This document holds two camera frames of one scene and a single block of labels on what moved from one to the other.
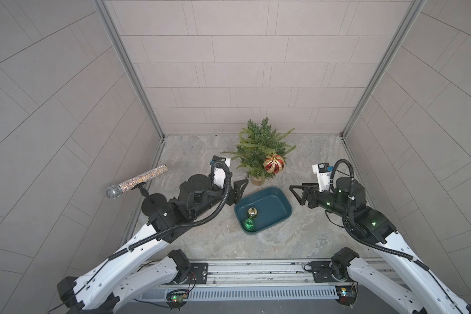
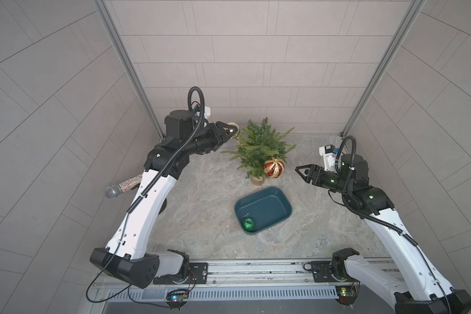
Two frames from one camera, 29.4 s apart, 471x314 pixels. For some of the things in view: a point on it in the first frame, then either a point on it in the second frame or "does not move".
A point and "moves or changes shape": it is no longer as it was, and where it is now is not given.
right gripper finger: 301,200 → 307,178
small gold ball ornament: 252,212 → 237,133
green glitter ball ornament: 248,225 does not move
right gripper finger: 306,189 → 314,169
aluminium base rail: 250,279 does not move
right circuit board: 346,295 does not move
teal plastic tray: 272,205 does not move
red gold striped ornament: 273,163 moves or changes shape
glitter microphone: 114,190 does not move
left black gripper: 235,195 → 218,139
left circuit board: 176,299 does not move
